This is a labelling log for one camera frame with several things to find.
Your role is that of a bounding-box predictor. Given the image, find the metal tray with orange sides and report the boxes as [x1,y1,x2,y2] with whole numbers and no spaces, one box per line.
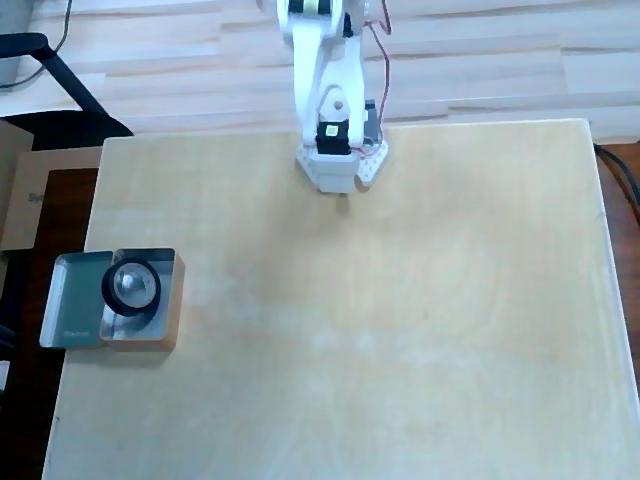
[99,247,187,353]

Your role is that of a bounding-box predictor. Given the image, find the thin grey cable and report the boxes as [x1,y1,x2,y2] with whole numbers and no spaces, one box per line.
[0,0,74,92]

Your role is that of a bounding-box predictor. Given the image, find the printed brown cardboard box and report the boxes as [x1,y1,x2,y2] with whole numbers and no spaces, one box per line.
[0,147,101,251]

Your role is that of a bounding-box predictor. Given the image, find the grey table clamp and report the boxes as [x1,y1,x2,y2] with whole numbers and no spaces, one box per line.
[363,98,384,145]

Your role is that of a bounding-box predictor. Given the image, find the black tape roll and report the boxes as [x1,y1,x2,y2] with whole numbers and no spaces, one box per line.
[101,255,163,319]

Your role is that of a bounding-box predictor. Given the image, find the long red arm cable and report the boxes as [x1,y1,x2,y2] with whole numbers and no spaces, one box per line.
[364,0,395,124]

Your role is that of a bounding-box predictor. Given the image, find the grey plastic container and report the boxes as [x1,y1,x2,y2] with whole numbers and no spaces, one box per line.
[0,0,32,87]

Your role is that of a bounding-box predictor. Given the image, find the plain brown cardboard box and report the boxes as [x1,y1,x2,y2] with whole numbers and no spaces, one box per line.
[0,119,35,251]

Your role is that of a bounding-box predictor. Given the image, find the black power cable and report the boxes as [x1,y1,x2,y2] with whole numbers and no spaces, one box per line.
[593,142,640,224]

